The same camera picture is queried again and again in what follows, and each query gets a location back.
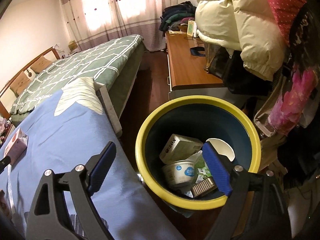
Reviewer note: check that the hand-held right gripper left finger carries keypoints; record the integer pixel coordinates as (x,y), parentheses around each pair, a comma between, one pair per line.
(102,165)

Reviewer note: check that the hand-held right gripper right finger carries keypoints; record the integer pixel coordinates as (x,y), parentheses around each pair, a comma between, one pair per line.
(216,167)

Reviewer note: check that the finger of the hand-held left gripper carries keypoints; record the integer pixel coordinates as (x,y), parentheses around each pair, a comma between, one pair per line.
(5,162)

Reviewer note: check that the green plastic bag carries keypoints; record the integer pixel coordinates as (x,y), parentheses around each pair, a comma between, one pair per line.
(201,167)

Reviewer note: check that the pink drink carton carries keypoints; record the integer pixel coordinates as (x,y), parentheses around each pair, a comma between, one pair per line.
(16,145)

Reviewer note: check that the white paper cup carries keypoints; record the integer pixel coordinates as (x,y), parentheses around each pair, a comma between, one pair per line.
(222,147)

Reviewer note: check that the small beige packet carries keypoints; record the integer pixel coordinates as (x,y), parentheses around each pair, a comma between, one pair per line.
(202,187)

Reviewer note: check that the white yogurt cup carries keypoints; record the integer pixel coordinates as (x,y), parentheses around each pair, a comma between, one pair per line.
(177,173)

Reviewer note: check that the yellow rimmed blue trash bin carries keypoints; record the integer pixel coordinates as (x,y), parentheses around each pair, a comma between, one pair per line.
(190,120)

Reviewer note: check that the pile of clothes on nightstand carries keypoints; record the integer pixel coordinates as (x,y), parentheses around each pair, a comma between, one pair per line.
(3,130)

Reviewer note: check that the blue printed tablecloth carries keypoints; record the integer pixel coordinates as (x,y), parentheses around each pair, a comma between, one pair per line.
(75,135)

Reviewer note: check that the beige garment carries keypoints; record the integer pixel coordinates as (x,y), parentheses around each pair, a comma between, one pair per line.
(265,120)

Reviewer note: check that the brown pillow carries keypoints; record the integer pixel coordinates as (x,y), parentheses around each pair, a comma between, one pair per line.
(21,85)
(41,65)

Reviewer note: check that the wooden bed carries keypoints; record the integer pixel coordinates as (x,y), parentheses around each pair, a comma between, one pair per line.
(26,68)

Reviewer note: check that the dark brown handbag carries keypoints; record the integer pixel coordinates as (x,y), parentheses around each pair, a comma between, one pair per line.
(232,72)

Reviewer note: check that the wooden dresser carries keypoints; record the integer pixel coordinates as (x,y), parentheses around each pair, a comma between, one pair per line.
(190,72)

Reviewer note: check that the pink floral garment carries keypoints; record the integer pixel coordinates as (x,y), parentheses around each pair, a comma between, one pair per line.
(292,100)

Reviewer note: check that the green plaid duvet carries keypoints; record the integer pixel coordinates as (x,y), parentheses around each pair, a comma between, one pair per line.
(82,62)

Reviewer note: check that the yellow tissue box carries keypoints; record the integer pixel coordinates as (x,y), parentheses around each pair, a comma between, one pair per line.
(73,46)

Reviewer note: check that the green desk calendar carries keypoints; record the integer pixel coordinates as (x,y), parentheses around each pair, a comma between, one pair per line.
(191,28)

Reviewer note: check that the cream puffer jacket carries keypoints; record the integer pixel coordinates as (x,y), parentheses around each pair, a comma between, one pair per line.
(237,17)

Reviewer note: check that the pile of dark clothes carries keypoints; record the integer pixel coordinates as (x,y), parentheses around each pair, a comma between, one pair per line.
(175,15)

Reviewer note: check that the pink sheer curtain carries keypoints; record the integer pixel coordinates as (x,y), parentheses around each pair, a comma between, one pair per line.
(125,5)

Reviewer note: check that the black hanging garment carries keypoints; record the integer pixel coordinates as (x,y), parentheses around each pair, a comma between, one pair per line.
(302,30)

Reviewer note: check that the red dotted garment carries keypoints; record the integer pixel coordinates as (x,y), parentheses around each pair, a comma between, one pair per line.
(282,7)

